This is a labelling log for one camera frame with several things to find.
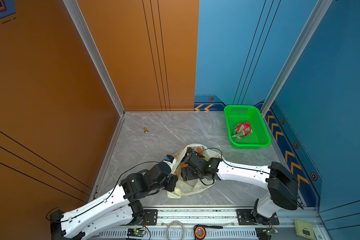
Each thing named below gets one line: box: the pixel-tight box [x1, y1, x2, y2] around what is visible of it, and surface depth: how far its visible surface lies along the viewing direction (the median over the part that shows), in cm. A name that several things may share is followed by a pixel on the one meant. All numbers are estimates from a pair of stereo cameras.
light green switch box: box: [294, 219, 315, 240], surface depth 70 cm
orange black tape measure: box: [193, 224, 224, 240], surface depth 69 cm
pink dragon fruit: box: [232, 121, 253, 142], surface depth 101 cm
